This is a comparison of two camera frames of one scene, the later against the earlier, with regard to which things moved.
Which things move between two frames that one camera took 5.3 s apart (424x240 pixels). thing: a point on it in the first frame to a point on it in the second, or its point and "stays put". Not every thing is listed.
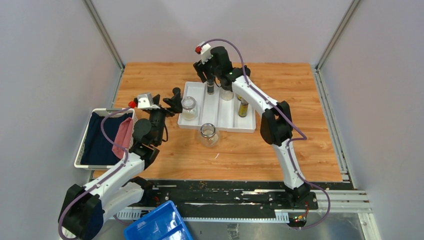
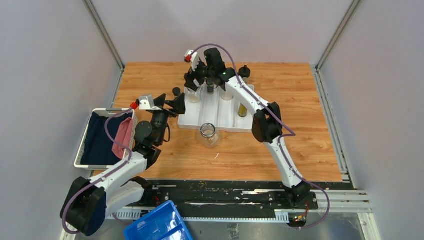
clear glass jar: (189, 108) to (193, 97)
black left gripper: (174, 103) stays put
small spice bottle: (176, 91) stays put
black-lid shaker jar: (227, 93) stays put
